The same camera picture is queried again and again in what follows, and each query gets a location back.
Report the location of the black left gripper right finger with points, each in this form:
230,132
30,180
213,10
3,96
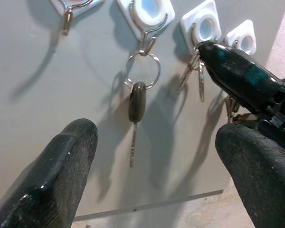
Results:
263,180

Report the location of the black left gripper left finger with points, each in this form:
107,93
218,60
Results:
50,180

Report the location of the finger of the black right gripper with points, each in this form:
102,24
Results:
275,135
240,76

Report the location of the silver key bunch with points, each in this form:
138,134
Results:
201,80

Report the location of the grey hook board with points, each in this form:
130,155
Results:
38,83

